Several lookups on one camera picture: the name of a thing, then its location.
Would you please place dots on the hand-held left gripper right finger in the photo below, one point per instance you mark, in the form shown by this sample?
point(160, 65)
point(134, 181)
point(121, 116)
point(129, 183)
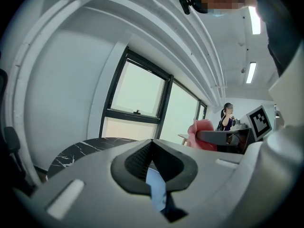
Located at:
point(206, 174)

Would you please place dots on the pink cloth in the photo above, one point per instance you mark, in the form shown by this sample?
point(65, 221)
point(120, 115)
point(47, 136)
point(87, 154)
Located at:
point(203, 126)

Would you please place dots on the big blue plate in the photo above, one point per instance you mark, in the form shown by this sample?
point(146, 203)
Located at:
point(156, 193)

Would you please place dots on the long ceiling light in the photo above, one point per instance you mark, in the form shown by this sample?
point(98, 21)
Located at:
point(254, 20)
point(251, 72)

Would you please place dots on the black head camera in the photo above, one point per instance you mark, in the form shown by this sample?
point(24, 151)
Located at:
point(187, 1)

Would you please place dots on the black framed window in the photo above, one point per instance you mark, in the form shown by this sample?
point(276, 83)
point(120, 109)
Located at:
point(140, 96)

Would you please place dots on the black mesh office chair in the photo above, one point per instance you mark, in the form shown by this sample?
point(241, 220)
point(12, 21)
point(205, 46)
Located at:
point(12, 139)

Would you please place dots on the white pipe bundle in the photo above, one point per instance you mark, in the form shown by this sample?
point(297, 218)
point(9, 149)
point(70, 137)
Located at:
point(190, 44)

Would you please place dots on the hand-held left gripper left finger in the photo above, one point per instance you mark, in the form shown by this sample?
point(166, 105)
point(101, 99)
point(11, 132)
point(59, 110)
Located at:
point(95, 186)

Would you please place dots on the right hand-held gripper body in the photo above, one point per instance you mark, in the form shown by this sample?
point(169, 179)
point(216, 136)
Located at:
point(260, 125)

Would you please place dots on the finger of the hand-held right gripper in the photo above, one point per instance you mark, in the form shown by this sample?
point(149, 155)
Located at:
point(213, 136)

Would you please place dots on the person's black clothing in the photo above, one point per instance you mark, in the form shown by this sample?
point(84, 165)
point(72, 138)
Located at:
point(278, 32)

